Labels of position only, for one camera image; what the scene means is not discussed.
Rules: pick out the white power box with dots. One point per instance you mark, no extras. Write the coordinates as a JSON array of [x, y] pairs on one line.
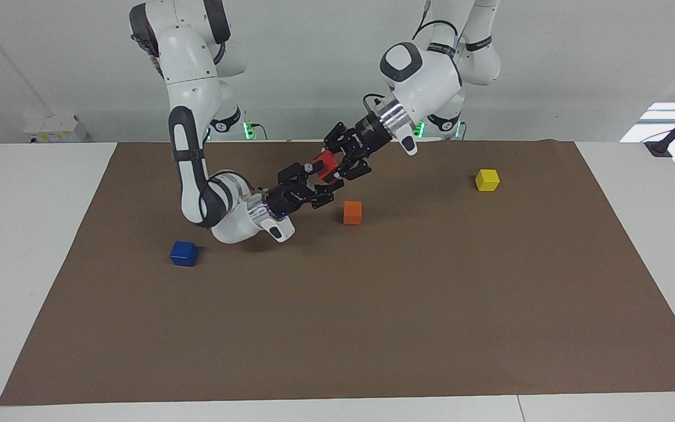
[[56, 129]]

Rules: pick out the brown table mat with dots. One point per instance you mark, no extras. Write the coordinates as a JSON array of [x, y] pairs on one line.
[[337, 316]]

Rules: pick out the yellow wooden block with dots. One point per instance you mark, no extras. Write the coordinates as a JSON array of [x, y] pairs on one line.
[[487, 180]]

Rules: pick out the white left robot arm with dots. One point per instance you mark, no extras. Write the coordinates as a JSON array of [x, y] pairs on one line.
[[425, 76]]

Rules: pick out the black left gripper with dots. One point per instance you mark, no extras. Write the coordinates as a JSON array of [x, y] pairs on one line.
[[367, 136]]

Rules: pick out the orange wooden block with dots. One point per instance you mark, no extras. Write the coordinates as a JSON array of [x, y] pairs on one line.
[[352, 213]]

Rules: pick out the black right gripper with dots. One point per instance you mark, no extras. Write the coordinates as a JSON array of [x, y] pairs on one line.
[[287, 200]]

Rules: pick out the red wooden block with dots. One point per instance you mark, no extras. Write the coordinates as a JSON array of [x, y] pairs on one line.
[[327, 164]]

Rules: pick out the blue wooden block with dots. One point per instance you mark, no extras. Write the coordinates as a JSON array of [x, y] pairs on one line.
[[183, 254]]

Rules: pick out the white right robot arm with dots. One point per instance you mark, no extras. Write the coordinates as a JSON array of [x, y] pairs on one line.
[[191, 117]]

